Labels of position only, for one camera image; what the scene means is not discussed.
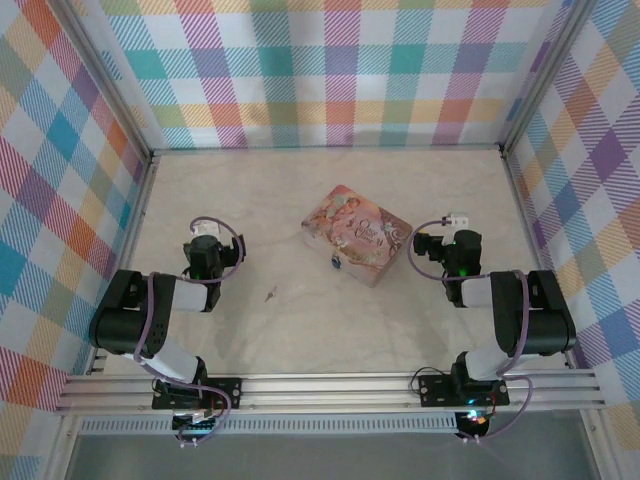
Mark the lit right circuit board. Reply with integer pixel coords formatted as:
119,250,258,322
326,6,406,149
457,407,494,426

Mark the aluminium table edge rail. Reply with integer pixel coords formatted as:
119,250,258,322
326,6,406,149
85,152,162,377
498,148,577,371
149,144,506,157

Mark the grey slotted cable duct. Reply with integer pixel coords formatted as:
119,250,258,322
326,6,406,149
78,412,460,435

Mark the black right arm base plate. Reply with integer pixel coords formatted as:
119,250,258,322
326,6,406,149
417,373,511,407

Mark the pink illustrated tin box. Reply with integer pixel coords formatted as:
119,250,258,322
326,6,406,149
299,183,414,289

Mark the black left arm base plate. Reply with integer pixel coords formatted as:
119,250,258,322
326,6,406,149
151,377,244,410

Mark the aluminium corner post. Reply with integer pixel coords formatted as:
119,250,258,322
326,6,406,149
499,0,592,154
58,0,154,164

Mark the aluminium frame leg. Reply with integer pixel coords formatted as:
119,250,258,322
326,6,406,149
44,413,84,480
579,407,619,480

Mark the aluminium mounting rail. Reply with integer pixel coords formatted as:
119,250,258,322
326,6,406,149
54,368,606,415

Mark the green-lit left circuit board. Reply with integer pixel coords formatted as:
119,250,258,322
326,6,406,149
172,409,221,432

